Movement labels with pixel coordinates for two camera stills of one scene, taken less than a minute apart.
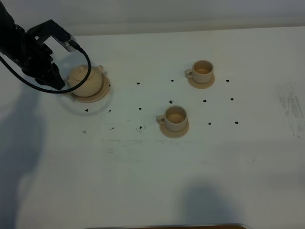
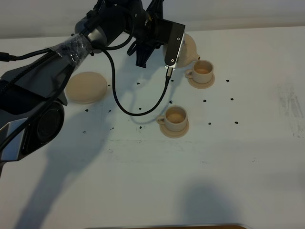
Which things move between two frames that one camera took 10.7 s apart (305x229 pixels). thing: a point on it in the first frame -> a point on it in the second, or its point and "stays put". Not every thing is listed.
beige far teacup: [202, 72] stays put
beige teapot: [78, 74] -> [188, 55]
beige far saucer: [201, 86] stays put
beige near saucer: [174, 134] stays put
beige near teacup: [175, 118] stays put
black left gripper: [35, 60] -> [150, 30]
